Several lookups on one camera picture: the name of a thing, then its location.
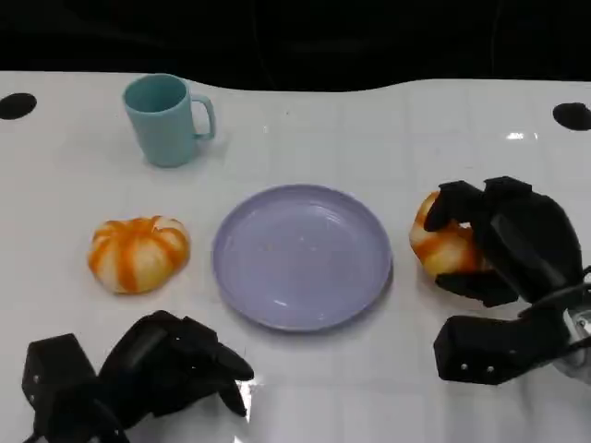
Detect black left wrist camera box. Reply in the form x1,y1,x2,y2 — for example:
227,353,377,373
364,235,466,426
21,332,101,416

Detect lilac plate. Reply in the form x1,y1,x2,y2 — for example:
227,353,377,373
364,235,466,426
211,183,394,332

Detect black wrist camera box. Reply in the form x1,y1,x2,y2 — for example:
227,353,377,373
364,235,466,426
21,332,101,416
432,302,574,387

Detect black table grommet hole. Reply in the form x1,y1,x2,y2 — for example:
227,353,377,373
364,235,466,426
551,102,591,132
0,92,38,122

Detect pale green mug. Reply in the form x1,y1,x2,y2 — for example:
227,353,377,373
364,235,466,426
121,73,217,168

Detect orange and white bread roll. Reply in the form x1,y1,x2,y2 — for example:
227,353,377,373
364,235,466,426
410,190,493,281
87,214,191,296

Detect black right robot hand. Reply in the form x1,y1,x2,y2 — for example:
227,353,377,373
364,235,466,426
423,174,585,308

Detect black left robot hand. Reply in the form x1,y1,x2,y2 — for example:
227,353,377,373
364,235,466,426
98,309,256,428

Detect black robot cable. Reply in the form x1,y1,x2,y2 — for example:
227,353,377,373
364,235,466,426
517,271,591,319

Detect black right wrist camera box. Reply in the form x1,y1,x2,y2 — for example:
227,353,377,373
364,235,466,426
432,302,574,387

